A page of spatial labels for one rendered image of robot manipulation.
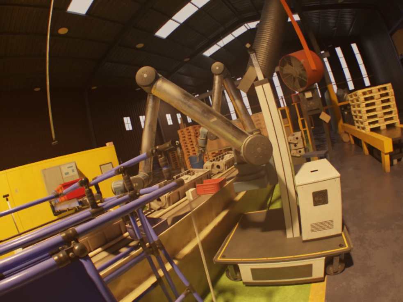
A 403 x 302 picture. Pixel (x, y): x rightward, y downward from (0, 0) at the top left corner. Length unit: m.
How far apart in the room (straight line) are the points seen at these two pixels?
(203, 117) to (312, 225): 1.20
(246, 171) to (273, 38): 6.39
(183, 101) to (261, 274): 1.49
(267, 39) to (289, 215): 6.47
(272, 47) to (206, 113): 6.34
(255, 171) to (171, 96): 0.83
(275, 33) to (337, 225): 6.75
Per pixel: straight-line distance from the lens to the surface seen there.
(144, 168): 1.49
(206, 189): 2.26
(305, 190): 1.53
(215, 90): 2.06
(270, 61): 7.27
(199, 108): 1.20
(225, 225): 2.21
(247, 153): 1.17
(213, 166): 3.44
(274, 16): 7.73
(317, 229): 1.70
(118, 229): 1.79
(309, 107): 6.45
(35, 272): 0.46
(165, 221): 1.47
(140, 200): 0.61
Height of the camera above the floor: 1.39
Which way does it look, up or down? 3 degrees down
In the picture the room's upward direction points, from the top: 15 degrees counter-clockwise
